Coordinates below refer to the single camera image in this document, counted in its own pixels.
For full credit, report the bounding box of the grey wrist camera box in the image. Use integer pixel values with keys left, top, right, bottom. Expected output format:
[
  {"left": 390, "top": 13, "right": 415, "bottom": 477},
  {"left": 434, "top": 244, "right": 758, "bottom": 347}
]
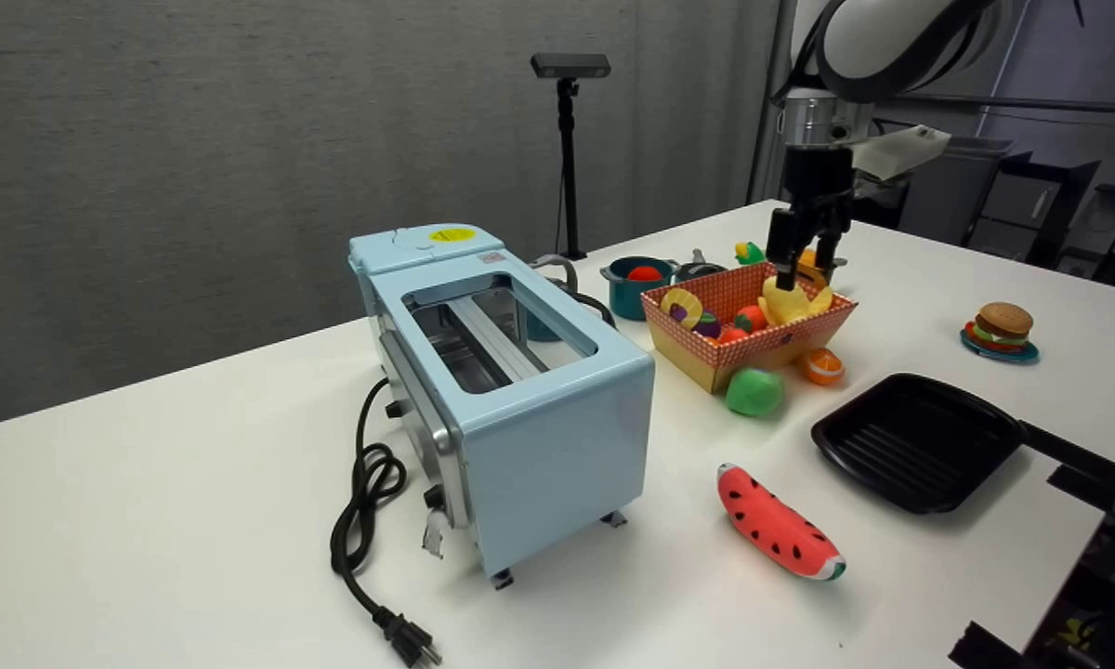
[{"left": 853, "top": 117, "right": 955, "bottom": 184}]

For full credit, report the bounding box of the yellow banana plush toy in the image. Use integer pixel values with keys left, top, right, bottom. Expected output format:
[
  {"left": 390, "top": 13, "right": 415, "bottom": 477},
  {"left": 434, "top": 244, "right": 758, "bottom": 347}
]
[{"left": 758, "top": 272, "right": 840, "bottom": 329}]

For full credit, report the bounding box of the black toaster power cable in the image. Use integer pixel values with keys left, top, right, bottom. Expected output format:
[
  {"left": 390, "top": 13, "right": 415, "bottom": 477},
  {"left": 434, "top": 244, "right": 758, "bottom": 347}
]
[{"left": 329, "top": 375, "right": 446, "bottom": 669}]

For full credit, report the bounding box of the dark background furniture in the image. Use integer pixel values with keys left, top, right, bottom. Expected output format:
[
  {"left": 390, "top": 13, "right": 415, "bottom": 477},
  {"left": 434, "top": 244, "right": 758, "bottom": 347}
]
[{"left": 853, "top": 132, "right": 1115, "bottom": 292}]

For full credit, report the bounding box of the orange checkered cardboard basket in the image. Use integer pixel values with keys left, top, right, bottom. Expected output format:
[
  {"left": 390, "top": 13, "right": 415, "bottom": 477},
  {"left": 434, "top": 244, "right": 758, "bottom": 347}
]
[{"left": 641, "top": 261, "right": 864, "bottom": 396}]

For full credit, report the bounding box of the teal toy pot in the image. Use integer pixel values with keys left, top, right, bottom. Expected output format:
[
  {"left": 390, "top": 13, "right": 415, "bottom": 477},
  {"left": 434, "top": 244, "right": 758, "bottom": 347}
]
[{"left": 597, "top": 254, "right": 683, "bottom": 322}]

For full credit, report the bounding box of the orange half plush toy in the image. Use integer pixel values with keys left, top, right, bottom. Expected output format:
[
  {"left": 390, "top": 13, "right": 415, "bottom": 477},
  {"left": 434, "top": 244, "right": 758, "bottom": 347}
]
[{"left": 793, "top": 347, "right": 848, "bottom": 390}]

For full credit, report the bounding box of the burger toy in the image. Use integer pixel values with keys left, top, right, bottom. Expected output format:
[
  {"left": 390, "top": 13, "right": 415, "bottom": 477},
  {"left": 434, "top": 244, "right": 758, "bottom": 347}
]
[{"left": 964, "top": 297, "right": 1036, "bottom": 355}]

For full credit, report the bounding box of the green plush fruit toy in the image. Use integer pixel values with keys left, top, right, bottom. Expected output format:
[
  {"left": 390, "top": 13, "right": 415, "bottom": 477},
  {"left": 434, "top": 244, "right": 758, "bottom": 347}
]
[{"left": 720, "top": 365, "right": 793, "bottom": 422}]

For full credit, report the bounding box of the black ribbed tray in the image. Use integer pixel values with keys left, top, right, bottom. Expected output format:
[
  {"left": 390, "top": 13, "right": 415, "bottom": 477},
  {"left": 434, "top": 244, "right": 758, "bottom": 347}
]
[{"left": 809, "top": 371, "right": 1030, "bottom": 518}]

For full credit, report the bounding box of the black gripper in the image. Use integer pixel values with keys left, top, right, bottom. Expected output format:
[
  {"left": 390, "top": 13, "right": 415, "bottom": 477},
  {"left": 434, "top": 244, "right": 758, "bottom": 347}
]
[{"left": 765, "top": 142, "right": 860, "bottom": 297}]

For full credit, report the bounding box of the watermelon slice plush toy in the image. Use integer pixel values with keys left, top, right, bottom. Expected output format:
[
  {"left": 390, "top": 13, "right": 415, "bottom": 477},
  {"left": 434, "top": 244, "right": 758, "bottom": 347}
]
[{"left": 714, "top": 459, "right": 853, "bottom": 586}]

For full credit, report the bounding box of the teal small plate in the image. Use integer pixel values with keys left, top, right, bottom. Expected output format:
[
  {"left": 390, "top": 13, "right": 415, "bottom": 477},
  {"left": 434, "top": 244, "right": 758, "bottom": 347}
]
[{"left": 959, "top": 322, "right": 1041, "bottom": 368}]

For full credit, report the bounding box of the light blue toaster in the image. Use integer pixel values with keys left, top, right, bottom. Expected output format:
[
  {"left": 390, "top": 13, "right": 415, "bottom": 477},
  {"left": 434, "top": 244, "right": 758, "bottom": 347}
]
[{"left": 347, "top": 219, "right": 658, "bottom": 586}]

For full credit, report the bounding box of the short black table strip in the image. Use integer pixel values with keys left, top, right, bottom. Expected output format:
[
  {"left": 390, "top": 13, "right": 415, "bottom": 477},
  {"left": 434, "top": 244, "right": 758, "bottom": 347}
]
[
  {"left": 948, "top": 619, "right": 1032, "bottom": 669},
  {"left": 1048, "top": 463, "right": 1115, "bottom": 514}
]

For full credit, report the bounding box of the long black table strip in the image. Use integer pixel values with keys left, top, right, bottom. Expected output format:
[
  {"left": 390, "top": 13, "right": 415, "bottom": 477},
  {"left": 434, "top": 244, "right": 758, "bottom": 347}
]
[{"left": 1017, "top": 420, "right": 1115, "bottom": 483}]

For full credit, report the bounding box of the black camera on tall stand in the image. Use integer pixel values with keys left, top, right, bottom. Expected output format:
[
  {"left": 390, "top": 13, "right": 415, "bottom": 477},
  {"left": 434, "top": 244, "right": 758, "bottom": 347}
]
[{"left": 528, "top": 49, "right": 612, "bottom": 264}]

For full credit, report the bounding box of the yellow fruit half slice toy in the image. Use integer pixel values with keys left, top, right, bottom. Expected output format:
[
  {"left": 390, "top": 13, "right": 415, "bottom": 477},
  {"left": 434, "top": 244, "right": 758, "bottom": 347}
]
[{"left": 658, "top": 287, "right": 708, "bottom": 333}]

